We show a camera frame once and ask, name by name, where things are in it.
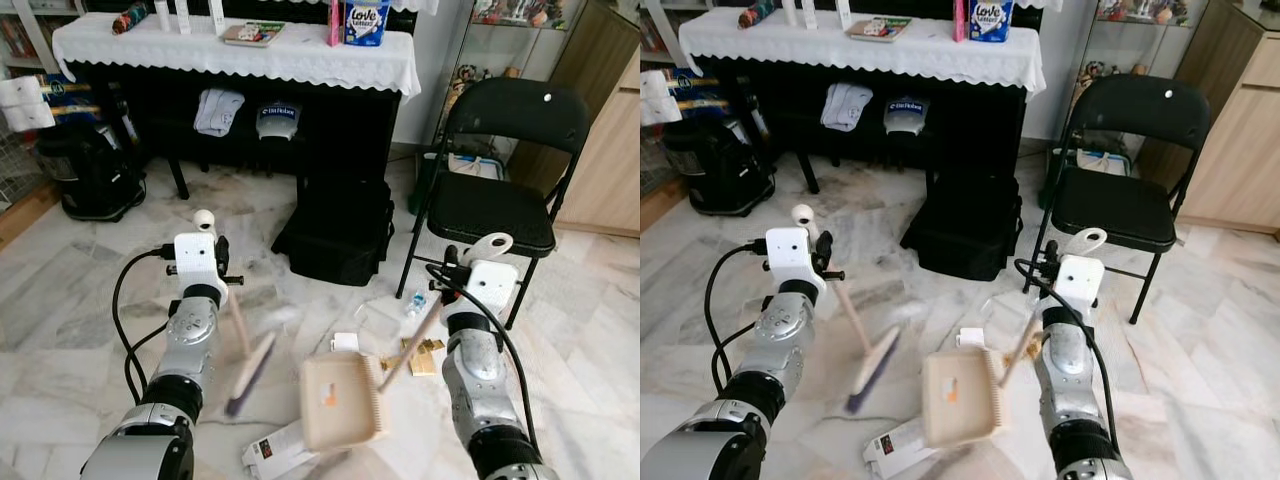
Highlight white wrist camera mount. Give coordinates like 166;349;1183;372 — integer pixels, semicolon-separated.
465;260;519;319
767;227;821;291
173;233;223;293
1055;253;1106;313

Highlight teal storage box white lid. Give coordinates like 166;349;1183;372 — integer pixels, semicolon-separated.
445;150;508;183
1075;148;1136;179

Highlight glass display cabinet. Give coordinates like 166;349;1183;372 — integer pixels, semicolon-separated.
425;0;576;181
1050;0;1201;151

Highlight flattened white printed box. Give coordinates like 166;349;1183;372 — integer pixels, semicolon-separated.
242;420;323;479
862;418;936;479

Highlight black fabric bag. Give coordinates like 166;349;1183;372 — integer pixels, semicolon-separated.
900;172;1023;281
271;178;394;287

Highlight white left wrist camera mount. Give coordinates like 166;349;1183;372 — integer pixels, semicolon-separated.
767;227;821;291
173;233;223;293

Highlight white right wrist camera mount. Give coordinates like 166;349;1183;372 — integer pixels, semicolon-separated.
465;260;519;319
1055;253;1106;313

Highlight black piano bench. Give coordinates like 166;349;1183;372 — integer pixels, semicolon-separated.
780;120;936;196

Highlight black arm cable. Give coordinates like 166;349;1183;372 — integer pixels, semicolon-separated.
425;262;541;451
703;243;771;396
112;247;176;401
1013;258;1119;441

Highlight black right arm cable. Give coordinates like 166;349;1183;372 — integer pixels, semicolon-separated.
425;262;541;451
1013;258;1119;441

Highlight blue printed package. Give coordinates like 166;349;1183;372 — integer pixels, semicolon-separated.
40;72;106;126
672;68;736;121

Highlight flat colourful book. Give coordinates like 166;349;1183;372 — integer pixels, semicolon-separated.
845;17;913;43
220;20;287;48

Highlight white lace cloth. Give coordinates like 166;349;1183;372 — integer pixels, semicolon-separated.
678;8;1048;96
52;12;422;99

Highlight black upright piano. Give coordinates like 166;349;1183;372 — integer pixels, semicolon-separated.
75;0;419;191
700;0;1041;186

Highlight wooden broom dark bristles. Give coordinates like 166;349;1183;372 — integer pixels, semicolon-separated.
792;205;901;416
192;210;278;418

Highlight blue white tissue pack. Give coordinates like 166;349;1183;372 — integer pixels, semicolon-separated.
343;0;391;48
968;0;1016;43

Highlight light wood sideboard cabinet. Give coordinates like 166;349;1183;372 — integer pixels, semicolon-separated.
1140;0;1280;236
520;0;641;238

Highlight cream plastic dustpan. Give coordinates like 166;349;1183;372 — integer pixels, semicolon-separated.
922;228;1108;448
300;233;514;453

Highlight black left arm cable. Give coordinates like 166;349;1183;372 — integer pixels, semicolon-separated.
112;247;176;401
703;243;771;396

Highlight clear plastic container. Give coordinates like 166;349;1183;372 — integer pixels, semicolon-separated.
980;293;1031;333
353;298;409;341

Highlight black folding chair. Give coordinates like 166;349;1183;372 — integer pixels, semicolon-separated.
1030;73;1213;326
397;77;591;331

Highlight folded grey cloth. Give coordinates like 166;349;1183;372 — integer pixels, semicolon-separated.
820;83;874;133
193;88;246;138

